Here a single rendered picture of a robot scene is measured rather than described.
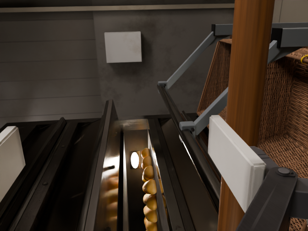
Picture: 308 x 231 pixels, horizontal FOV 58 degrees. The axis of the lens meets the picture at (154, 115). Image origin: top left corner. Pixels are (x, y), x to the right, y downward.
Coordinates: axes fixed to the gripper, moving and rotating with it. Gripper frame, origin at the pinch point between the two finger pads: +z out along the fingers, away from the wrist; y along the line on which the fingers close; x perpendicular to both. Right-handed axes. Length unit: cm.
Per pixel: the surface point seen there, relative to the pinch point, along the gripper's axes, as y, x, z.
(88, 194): -12, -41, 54
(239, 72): 10.1, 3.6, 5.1
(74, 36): -51, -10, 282
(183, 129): 13.6, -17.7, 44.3
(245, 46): 10.3, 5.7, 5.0
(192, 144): 13.8, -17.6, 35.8
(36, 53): -91, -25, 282
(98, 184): -10, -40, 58
